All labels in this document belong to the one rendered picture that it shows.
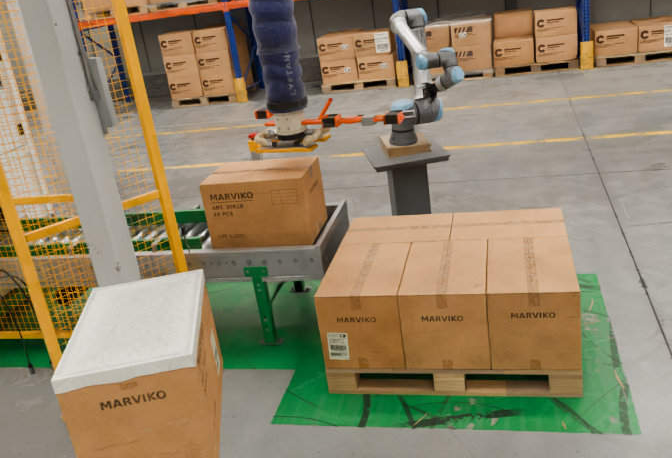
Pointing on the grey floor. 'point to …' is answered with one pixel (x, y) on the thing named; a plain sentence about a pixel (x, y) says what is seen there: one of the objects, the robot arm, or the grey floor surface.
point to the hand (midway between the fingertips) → (420, 97)
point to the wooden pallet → (455, 379)
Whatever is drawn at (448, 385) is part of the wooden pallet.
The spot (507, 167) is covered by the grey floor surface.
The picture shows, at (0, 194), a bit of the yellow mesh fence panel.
